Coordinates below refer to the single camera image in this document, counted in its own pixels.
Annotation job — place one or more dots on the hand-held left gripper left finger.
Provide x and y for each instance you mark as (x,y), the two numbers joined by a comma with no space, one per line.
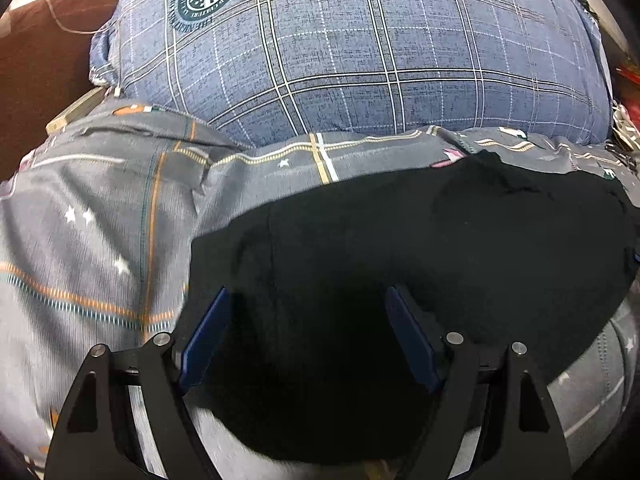
(207,330)

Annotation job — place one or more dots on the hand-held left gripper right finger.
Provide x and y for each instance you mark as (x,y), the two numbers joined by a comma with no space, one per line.
(407,330)

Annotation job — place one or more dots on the black pants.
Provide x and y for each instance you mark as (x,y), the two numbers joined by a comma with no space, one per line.
(350,260)

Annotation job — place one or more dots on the grey printed bedsheet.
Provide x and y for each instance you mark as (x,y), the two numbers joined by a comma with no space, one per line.
(100,260)

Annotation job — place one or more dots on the blue plaid pillow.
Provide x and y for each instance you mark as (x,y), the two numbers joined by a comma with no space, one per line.
(350,60)

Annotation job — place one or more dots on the patterned cloth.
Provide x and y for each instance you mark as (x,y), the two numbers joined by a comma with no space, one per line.
(625,125)

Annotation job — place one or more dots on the brown padded headboard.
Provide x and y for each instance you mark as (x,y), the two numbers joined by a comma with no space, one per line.
(40,60)

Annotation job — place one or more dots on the red item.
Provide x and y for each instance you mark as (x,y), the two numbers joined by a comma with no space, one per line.
(631,72)

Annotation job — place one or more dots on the wooden bed rail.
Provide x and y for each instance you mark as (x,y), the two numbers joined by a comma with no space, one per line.
(75,110)

